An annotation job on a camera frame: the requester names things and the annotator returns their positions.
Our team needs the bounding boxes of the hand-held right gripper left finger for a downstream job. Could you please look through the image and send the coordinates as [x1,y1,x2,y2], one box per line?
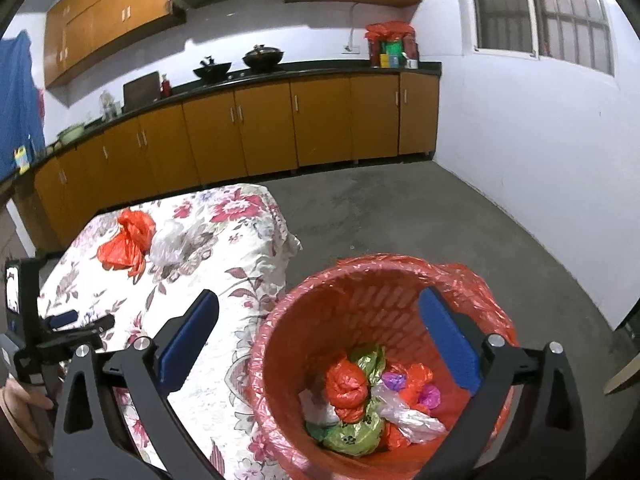
[51,289,223,480]

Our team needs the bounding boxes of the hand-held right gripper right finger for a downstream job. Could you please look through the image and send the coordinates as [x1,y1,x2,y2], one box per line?
[409,286,588,480]

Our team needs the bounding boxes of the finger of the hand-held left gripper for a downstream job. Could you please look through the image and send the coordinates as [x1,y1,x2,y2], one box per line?
[42,310,79,332]
[46,314,117,354]

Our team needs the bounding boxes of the orange plastic bag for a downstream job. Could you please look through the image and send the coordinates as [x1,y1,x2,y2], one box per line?
[400,362,435,396]

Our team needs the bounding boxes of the clear plastic bag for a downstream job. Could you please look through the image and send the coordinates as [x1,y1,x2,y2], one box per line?
[149,219,201,267]
[372,384,447,445]

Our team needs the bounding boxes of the yellow-green printed bag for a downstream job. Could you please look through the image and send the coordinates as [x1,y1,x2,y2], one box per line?
[349,344,387,386]
[306,412,386,457]

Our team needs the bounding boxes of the red plastic basket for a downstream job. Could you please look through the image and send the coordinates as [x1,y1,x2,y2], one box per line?
[248,255,523,480]

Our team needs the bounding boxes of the red plastic bag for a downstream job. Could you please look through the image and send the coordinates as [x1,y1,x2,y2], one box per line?
[325,357,372,423]
[96,209,157,278]

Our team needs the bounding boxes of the white paper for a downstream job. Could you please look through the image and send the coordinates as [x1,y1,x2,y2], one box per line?
[299,387,342,427]

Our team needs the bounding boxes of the person's left hand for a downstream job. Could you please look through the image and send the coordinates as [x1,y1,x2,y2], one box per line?
[6,379,54,412]

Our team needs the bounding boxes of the floral tablecloth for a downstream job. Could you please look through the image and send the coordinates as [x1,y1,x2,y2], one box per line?
[37,184,303,480]

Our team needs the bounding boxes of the beige wooden plank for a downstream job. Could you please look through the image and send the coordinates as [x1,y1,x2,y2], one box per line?
[602,355,640,396]

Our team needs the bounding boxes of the blue cloth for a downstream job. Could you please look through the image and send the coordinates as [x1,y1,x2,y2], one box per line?
[0,30,47,181]

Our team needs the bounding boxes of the clear glass jar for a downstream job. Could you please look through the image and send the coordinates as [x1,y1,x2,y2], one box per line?
[99,91,121,122]

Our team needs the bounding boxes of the orange base kitchen cabinets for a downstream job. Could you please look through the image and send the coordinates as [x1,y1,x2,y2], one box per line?
[10,62,443,251]

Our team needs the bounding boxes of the wooden cutting board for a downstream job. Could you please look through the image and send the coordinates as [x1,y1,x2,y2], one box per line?
[123,72,162,111]

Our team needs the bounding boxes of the black wok with lid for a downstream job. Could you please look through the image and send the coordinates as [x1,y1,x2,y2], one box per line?
[242,45,285,70]

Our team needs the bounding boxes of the green box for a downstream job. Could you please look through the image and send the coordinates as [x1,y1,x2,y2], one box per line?
[380,40,405,68]

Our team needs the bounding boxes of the red bag on boxes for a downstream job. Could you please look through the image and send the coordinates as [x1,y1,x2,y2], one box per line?
[364,21,417,45]

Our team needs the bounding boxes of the barred window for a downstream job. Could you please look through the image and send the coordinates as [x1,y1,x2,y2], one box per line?
[467,0,616,77]

